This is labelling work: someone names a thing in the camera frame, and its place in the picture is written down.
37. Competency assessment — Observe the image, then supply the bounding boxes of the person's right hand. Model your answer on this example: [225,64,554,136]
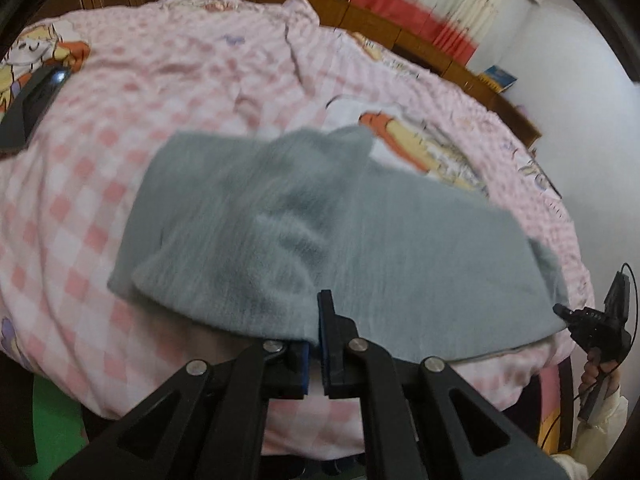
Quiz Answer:
[580,347,621,396]

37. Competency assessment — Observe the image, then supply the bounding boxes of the green floor mat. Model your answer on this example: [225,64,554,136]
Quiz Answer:
[31,376,90,467]

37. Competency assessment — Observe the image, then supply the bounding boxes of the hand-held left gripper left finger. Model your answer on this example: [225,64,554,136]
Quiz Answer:
[50,340,309,480]

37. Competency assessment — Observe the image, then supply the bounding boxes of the wooden cabinet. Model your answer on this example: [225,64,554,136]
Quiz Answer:
[215,0,543,151]

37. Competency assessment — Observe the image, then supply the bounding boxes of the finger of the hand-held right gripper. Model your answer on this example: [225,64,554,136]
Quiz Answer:
[552,303,577,328]

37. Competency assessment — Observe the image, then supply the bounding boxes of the blue book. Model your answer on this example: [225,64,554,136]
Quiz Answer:
[482,64,518,93]

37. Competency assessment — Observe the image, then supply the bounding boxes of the grey pants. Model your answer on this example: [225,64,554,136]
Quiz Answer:
[107,127,571,363]

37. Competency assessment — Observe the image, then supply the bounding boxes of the red and cream curtain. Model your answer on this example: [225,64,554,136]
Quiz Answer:
[227,0,513,66]

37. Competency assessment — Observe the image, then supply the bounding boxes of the person's right forearm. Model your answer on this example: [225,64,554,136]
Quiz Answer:
[550,385,631,480]

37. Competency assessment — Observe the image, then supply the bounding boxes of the black flat case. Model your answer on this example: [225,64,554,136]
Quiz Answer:
[0,66,72,156]

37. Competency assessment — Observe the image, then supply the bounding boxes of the thin black cable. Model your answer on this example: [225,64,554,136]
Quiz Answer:
[537,261,639,453]

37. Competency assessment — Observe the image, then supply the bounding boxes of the dark wooden bed frame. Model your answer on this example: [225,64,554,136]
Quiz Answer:
[537,357,576,456]

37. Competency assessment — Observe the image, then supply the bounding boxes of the pink checked printed blanket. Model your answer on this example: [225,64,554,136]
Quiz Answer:
[0,0,593,461]

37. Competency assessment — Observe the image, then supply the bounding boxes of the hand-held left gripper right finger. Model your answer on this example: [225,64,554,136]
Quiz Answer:
[318,290,571,480]

